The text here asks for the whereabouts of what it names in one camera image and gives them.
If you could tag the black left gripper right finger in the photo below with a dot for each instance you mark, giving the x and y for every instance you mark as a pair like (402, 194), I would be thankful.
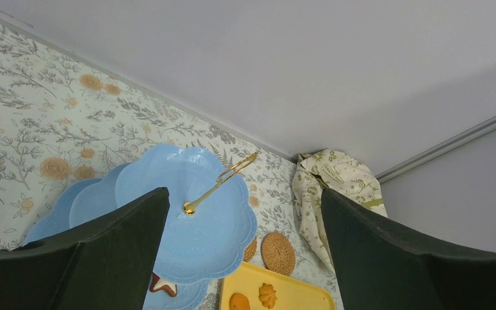
(382, 264)

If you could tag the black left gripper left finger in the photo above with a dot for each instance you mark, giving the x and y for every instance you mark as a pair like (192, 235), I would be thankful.
(105, 263)

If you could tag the star shaped cookie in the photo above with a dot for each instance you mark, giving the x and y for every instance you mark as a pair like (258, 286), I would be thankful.
(158, 284)

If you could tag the yellow serving tray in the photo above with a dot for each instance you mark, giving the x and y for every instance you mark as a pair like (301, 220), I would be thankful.
(291, 293)

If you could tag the woven rattan coaster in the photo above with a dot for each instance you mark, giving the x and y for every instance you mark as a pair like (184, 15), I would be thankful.
(250, 251)
(278, 254)

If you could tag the blue three-tier cake stand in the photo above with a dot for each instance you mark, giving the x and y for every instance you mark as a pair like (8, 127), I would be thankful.
(208, 226)

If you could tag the orange flower cookie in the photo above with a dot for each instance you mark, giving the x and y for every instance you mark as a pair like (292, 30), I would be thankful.
(267, 295)

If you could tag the orange round cookie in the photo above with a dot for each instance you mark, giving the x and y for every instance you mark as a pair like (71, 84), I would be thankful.
(239, 301)

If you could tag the floral tablecloth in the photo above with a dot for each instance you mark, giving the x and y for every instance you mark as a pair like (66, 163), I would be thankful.
(62, 121)

